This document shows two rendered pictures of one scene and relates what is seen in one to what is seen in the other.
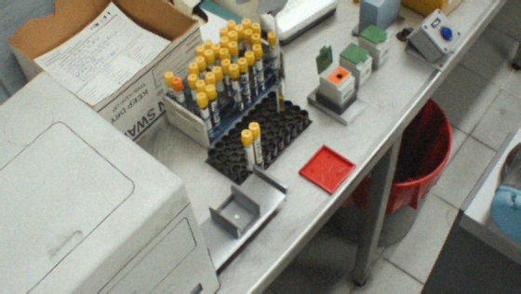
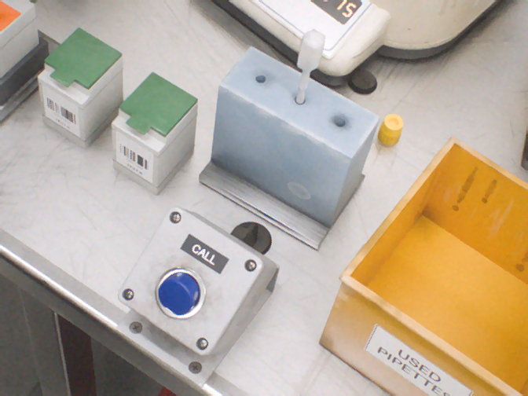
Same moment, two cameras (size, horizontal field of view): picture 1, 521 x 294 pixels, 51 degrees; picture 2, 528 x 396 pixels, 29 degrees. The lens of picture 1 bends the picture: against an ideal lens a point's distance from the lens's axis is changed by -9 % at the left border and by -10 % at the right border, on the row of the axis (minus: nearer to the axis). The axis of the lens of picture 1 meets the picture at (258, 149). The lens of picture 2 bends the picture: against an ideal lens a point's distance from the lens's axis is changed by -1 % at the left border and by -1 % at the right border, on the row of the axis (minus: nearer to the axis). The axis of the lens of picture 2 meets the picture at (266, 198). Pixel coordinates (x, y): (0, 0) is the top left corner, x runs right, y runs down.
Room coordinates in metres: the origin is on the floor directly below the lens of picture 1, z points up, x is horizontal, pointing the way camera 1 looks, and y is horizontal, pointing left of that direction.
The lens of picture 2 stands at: (0.68, -0.64, 1.50)
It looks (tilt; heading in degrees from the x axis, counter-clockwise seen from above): 58 degrees down; 67
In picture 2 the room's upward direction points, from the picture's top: 12 degrees clockwise
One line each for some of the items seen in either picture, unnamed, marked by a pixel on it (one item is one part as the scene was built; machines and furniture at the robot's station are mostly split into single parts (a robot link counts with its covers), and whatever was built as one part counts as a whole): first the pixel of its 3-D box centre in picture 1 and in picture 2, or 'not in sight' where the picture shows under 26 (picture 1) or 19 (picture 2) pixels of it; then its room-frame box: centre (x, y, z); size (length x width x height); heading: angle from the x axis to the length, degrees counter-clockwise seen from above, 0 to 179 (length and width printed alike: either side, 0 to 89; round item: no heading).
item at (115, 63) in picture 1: (107, 58); not in sight; (0.77, 0.26, 0.95); 0.29 x 0.25 x 0.15; 44
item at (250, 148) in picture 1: (257, 120); not in sight; (0.59, 0.00, 0.93); 0.17 x 0.09 x 0.11; 134
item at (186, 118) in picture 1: (225, 86); not in sight; (0.70, 0.04, 0.91); 0.20 x 0.10 x 0.07; 134
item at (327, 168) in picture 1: (327, 168); not in sight; (0.52, -0.11, 0.88); 0.07 x 0.07 x 0.01; 44
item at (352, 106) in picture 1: (336, 98); (0, 63); (0.66, -0.14, 0.89); 0.09 x 0.05 x 0.04; 43
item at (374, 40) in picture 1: (374, 46); (155, 133); (0.76, -0.24, 0.91); 0.05 x 0.04 x 0.07; 44
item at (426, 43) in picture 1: (426, 32); (216, 261); (0.78, -0.35, 0.92); 0.13 x 0.07 x 0.08; 44
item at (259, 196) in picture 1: (226, 225); not in sight; (0.42, 0.06, 0.92); 0.21 x 0.07 x 0.05; 134
